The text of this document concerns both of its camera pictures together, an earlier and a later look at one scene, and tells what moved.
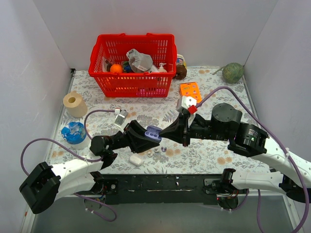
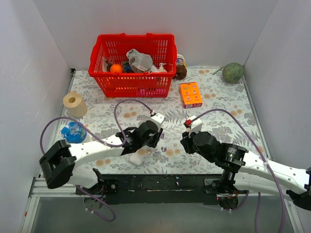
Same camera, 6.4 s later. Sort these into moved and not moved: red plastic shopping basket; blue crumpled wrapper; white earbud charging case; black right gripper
Moved: black right gripper
Not moved: white earbud charging case; red plastic shopping basket; blue crumpled wrapper
